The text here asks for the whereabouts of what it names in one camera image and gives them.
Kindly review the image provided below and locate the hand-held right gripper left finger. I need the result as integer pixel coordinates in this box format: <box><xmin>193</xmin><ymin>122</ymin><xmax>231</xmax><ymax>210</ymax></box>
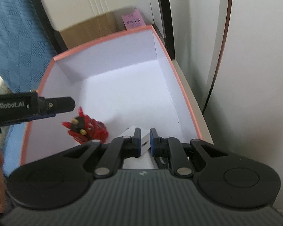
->
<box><xmin>61</xmin><ymin>127</ymin><xmax>142</xmax><ymax>178</ymax></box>

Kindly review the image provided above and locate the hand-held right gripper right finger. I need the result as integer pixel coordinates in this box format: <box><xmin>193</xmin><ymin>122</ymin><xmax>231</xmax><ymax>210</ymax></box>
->
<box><xmin>150</xmin><ymin>127</ymin><xmax>229</xmax><ymax>178</ymax></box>

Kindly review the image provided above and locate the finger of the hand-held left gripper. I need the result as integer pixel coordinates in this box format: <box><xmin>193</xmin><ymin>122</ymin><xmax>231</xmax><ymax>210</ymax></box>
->
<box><xmin>38</xmin><ymin>96</ymin><xmax>76</xmax><ymax>118</ymax></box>

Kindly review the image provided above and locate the white oblong charger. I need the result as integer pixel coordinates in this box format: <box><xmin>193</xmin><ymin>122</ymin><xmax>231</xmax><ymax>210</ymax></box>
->
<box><xmin>118</xmin><ymin>125</ymin><xmax>153</xmax><ymax>155</ymax></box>

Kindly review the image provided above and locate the black small item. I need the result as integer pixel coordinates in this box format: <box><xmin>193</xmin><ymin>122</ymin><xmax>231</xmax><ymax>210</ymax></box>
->
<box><xmin>154</xmin><ymin>155</ymin><xmax>171</xmax><ymax>170</ymax></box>

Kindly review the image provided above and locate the red figurine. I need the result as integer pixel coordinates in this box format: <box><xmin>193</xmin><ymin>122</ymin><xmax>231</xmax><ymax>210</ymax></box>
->
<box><xmin>62</xmin><ymin>107</ymin><xmax>109</xmax><ymax>144</ymax></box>

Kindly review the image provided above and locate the orange cardboard box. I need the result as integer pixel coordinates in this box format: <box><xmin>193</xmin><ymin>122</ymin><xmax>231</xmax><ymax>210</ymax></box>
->
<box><xmin>20</xmin><ymin>24</ymin><xmax>204</xmax><ymax>170</ymax></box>

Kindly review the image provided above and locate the blue textured seat mat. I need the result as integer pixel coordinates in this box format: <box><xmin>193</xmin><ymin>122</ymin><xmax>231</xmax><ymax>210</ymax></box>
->
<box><xmin>0</xmin><ymin>0</ymin><xmax>60</xmax><ymax>177</ymax></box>

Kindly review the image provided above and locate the brown cardboard box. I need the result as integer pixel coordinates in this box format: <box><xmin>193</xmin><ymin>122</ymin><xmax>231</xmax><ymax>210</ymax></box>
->
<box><xmin>59</xmin><ymin>11</ymin><xmax>128</xmax><ymax>51</ymax></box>

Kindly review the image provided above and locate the pink paper label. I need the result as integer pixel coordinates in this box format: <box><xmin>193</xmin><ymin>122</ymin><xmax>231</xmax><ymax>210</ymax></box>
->
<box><xmin>120</xmin><ymin>8</ymin><xmax>146</xmax><ymax>30</ymax></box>

